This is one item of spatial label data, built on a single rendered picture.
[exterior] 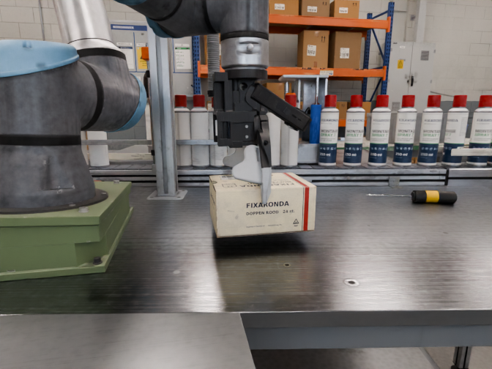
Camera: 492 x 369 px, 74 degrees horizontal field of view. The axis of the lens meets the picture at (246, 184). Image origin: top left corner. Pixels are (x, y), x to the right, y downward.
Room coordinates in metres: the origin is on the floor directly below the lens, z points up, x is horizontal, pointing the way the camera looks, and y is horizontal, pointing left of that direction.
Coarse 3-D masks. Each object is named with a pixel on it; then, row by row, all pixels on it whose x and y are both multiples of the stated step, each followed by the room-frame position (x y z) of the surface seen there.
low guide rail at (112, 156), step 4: (88, 156) 0.99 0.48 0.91; (108, 156) 0.99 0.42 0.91; (112, 156) 0.99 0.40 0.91; (116, 156) 0.99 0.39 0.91; (120, 156) 0.99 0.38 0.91; (124, 156) 0.99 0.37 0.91; (128, 156) 0.99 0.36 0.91; (132, 156) 0.99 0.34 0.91; (136, 156) 0.99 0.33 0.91; (140, 156) 0.99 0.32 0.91; (144, 156) 0.99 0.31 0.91; (148, 156) 0.99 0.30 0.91
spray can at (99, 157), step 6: (90, 132) 0.93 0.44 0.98; (96, 132) 0.93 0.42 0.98; (102, 132) 0.95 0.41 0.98; (90, 138) 0.93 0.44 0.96; (96, 138) 0.93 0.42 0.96; (102, 138) 0.94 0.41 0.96; (90, 150) 0.94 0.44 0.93; (96, 150) 0.93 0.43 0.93; (102, 150) 0.94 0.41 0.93; (90, 156) 0.94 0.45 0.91; (96, 156) 0.93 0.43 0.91; (102, 156) 0.94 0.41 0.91; (90, 162) 0.94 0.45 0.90; (96, 162) 0.93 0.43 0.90; (102, 162) 0.94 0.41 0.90; (108, 162) 0.96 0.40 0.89
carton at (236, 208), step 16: (224, 176) 0.58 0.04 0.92; (272, 176) 0.58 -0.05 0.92; (288, 176) 0.58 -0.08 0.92; (224, 192) 0.48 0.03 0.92; (240, 192) 0.48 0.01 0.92; (256, 192) 0.49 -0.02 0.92; (272, 192) 0.49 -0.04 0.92; (288, 192) 0.50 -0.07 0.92; (304, 192) 0.50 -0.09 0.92; (224, 208) 0.48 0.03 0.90; (240, 208) 0.48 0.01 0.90; (256, 208) 0.49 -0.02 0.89; (272, 208) 0.49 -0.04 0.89; (288, 208) 0.50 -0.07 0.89; (304, 208) 0.50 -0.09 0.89; (224, 224) 0.48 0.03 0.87; (240, 224) 0.48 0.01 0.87; (256, 224) 0.49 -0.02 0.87; (272, 224) 0.49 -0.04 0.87; (288, 224) 0.50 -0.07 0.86; (304, 224) 0.50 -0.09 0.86
